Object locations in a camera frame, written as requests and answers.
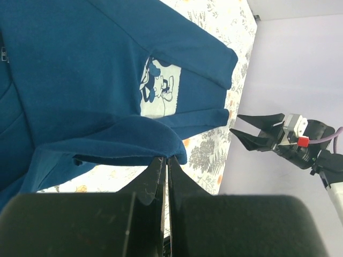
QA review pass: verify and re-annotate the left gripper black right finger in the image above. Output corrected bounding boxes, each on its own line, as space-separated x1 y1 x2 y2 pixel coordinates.
168 157 328 256

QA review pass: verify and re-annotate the floral patterned table mat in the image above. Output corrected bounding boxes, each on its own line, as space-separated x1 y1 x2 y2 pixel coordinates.
43 1 257 194

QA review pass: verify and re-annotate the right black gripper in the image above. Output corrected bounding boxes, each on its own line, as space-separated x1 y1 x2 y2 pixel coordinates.
230 113 335 169

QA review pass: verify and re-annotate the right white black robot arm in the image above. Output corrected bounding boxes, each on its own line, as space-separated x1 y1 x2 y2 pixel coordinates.
230 114 342 215

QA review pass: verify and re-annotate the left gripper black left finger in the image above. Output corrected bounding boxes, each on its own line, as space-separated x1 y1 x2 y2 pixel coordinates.
1 157 166 256

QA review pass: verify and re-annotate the blue printed t shirt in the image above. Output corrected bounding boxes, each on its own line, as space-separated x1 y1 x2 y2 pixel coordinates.
1 1 238 206

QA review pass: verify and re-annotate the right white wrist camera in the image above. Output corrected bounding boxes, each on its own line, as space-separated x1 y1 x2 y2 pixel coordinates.
279 114 310 147

